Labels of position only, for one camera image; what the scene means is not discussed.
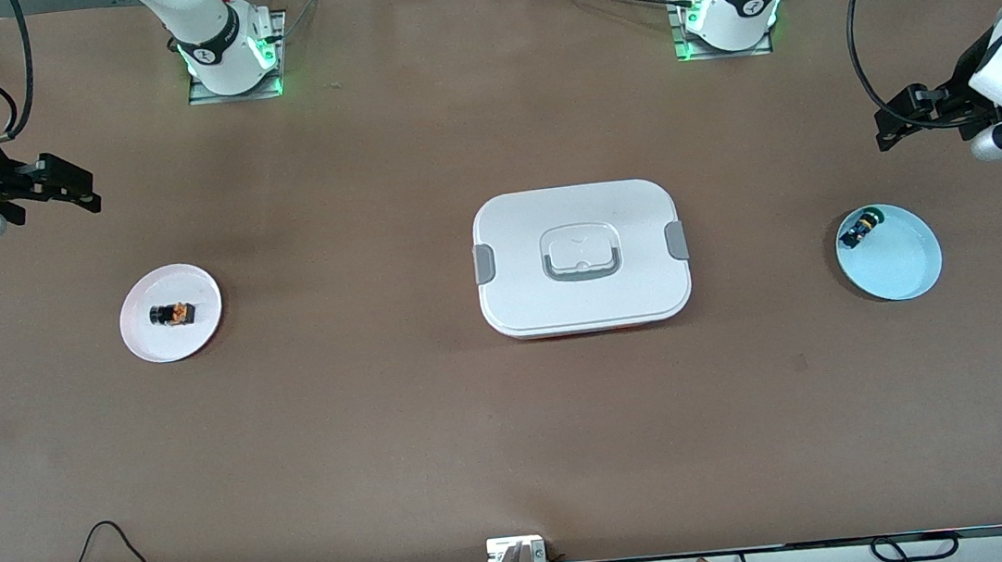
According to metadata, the orange push button switch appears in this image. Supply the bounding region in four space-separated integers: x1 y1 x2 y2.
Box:
148 299 197 332

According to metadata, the light blue round plate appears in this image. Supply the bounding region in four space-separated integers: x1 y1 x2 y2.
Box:
832 198 946 307

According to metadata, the pink round plate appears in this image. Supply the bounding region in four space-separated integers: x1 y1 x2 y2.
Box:
115 259 229 368

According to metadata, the white lidded container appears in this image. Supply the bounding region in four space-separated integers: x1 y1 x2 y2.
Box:
466 174 697 345

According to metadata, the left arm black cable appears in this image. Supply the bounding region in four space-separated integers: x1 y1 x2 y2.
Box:
842 0 983 139

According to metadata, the green push button switch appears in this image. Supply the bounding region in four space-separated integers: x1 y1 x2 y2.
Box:
836 206 889 249

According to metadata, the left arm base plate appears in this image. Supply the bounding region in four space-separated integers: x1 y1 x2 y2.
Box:
665 0 776 65

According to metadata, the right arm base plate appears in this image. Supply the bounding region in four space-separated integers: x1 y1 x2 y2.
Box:
181 7 296 107

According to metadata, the thin black cable loop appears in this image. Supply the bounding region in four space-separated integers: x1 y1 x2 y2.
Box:
868 528 961 562

